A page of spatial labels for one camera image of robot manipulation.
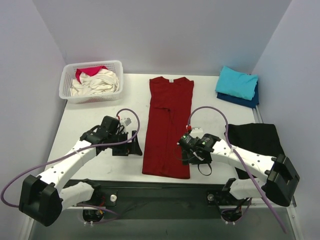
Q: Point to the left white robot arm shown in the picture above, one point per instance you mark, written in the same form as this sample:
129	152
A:
60	173

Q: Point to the cream white t-shirt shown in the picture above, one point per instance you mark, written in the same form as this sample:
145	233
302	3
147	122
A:
104	82

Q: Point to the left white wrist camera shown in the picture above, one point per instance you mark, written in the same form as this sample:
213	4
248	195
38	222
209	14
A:
125	122

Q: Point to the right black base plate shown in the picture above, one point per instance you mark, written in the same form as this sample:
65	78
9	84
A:
223	198

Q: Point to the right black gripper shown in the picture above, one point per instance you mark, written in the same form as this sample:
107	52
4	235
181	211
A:
193	157

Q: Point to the dark blue folded t-shirt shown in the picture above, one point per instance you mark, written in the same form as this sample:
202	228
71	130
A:
240	101

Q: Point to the white plastic basket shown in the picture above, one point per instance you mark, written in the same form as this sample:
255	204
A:
68	74

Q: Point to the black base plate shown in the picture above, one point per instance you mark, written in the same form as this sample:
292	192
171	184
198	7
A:
223	198
110	197

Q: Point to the aluminium rail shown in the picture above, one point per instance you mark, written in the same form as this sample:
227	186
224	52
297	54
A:
160	200

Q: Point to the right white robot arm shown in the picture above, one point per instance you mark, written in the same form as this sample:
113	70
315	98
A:
273	177

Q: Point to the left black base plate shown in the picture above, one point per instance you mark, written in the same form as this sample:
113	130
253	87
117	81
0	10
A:
110	197

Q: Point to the dark red t-shirt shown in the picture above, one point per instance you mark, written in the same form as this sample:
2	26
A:
169	111

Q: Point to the bright red t-shirt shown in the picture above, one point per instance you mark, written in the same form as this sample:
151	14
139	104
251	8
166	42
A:
90	71

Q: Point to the turquoise folded t-shirt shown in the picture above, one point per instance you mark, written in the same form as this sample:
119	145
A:
236	84

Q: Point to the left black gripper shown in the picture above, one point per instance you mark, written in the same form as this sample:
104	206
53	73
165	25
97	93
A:
125	144

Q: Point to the black t-shirt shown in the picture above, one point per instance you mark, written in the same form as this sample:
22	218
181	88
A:
259	138

